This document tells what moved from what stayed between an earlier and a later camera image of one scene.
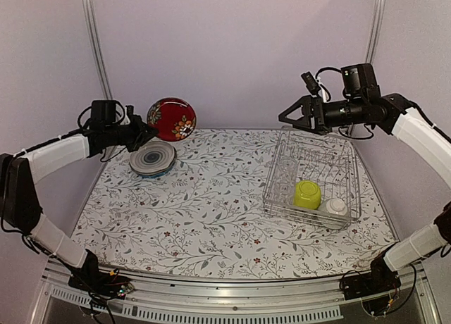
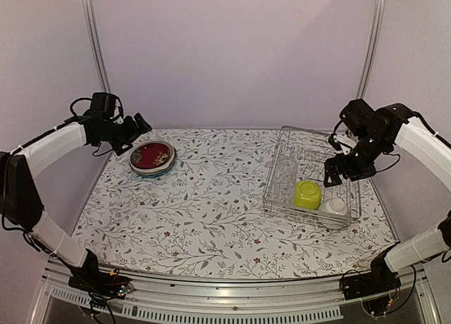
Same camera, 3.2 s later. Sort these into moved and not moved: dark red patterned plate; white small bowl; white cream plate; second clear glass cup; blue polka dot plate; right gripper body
Moved: right gripper body; dark red patterned plate
Not moved: second clear glass cup; blue polka dot plate; white cream plate; white small bowl
